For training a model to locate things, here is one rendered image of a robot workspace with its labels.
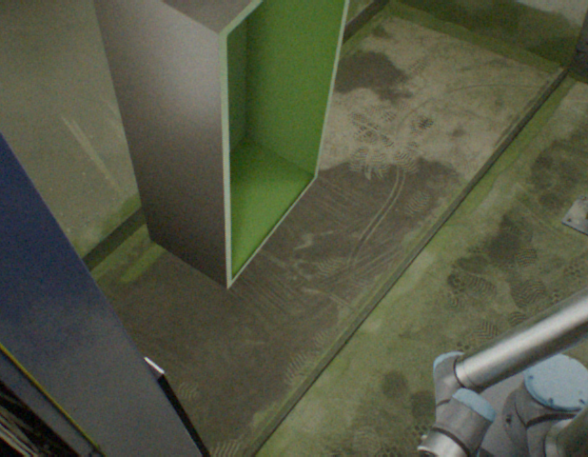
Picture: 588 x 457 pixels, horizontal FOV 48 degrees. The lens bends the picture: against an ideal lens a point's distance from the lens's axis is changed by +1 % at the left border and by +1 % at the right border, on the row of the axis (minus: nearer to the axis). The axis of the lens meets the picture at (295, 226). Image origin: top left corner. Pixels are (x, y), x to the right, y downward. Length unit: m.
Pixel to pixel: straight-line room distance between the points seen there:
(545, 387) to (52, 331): 1.13
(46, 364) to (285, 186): 1.69
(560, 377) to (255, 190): 1.35
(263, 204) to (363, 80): 1.34
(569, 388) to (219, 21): 1.14
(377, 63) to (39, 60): 1.76
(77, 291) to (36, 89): 2.02
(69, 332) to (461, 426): 0.78
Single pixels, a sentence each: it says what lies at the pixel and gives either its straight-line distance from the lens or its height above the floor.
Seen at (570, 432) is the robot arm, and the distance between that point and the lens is 1.55.
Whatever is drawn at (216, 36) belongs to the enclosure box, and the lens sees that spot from 1.38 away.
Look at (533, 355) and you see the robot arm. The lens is 1.43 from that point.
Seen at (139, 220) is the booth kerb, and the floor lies 0.10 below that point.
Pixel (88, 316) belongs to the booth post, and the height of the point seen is 1.59.
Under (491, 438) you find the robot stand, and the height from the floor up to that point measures 0.64.
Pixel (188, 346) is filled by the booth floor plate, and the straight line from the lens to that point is 2.76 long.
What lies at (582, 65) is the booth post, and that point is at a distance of 3.77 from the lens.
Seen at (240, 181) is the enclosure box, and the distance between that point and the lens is 2.59.
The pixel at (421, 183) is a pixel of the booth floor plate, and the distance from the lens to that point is 3.15.
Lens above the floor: 2.43
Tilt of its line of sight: 52 degrees down
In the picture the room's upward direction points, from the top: 9 degrees counter-clockwise
